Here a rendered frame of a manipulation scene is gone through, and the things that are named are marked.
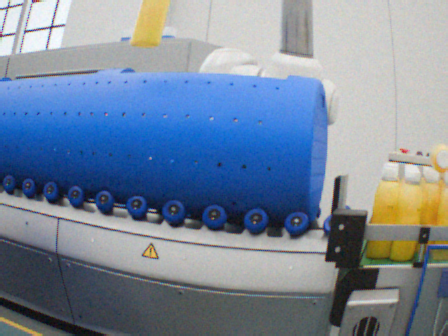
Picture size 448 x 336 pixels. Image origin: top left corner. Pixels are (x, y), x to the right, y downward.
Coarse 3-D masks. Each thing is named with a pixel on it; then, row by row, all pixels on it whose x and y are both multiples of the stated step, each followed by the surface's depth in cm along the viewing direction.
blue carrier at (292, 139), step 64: (0, 128) 163; (64, 128) 158; (128, 128) 154; (192, 128) 152; (256, 128) 149; (320, 128) 159; (64, 192) 168; (128, 192) 160; (192, 192) 155; (256, 192) 152; (320, 192) 167
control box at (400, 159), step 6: (390, 156) 180; (396, 156) 180; (402, 156) 179; (408, 156) 179; (414, 156) 178; (420, 156) 179; (426, 156) 179; (390, 162) 180; (396, 162) 180; (402, 162) 180; (408, 162) 179; (414, 162) 179; (420, 162) 178; (426, 162) 178; (402, 168) 179; (420, 168) 178; (402, 174) 180; (420, 174) 178; (438, 180) 177
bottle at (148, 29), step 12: (144, 0) 155; (156, 0) 154; (168, 0) 156; (144, 12) 154; (156, 12) 154; (144, 24) 154; (156, 24) 154; (132, 36) 155; (144, 36) 154; (156, 36) 155
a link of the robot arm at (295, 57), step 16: (288, 0) 210; (304, 0) 209; (288, 16) 211; (304, 16) 211; (288, 32) 212; (304, 32) 212; (288, 48) 214; (304, 48) 213; (272, 64) 216; (288, 64) 212; (304, 64) 212; (320, 64) 217; (336, 96) 215; (336, 112) 219
